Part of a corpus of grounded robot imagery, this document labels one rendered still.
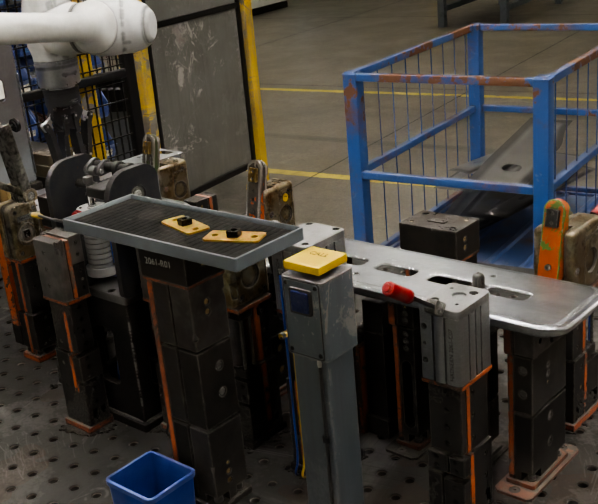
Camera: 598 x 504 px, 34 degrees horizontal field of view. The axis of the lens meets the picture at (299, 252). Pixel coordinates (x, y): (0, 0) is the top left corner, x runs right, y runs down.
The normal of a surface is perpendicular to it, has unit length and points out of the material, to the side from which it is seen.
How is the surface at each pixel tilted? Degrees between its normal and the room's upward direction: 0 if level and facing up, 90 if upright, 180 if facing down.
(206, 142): 89
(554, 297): 0
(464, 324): 90
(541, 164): 90
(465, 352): 90
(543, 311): 0
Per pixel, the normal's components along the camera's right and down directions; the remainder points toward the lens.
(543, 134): -0.54, 0.34
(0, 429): -0.09, -0.93
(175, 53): 0.88, 0.11
